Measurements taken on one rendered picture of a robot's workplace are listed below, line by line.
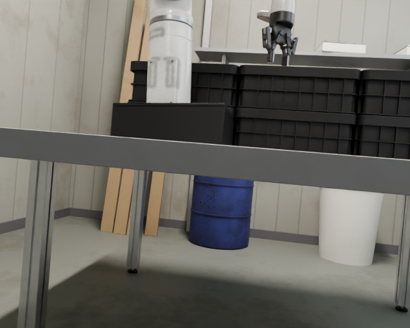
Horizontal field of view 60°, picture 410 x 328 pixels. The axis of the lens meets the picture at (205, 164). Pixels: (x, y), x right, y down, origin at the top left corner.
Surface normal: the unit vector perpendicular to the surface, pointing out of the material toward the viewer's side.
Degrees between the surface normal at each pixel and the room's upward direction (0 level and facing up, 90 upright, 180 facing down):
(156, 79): 88
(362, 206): 94
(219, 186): 90
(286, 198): 90
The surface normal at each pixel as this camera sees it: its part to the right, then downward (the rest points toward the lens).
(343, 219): -0.50, 0.04
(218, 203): -0.15, 0.00
